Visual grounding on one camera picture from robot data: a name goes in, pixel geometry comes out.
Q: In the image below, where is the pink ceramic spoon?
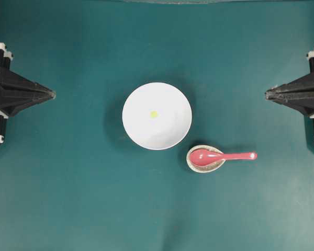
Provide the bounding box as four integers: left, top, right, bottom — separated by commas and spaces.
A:
189, 149, 257, 166

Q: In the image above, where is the speckled ceramic spoon rest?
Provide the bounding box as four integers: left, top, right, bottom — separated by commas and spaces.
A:
186, 145, 225, 173

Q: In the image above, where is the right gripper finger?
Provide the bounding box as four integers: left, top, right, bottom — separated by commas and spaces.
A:
265, 71, 314, 96
265, 94, 314, 117

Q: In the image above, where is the white round bowl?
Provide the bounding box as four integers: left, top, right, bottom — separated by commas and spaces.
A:
122, 82, 192, 150

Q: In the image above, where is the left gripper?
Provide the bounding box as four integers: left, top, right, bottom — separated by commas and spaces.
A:
0, 42, 55, 145

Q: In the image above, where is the yellow hexagonal prism block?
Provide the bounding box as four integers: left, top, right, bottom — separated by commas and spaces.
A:
150, 111, 158, 118

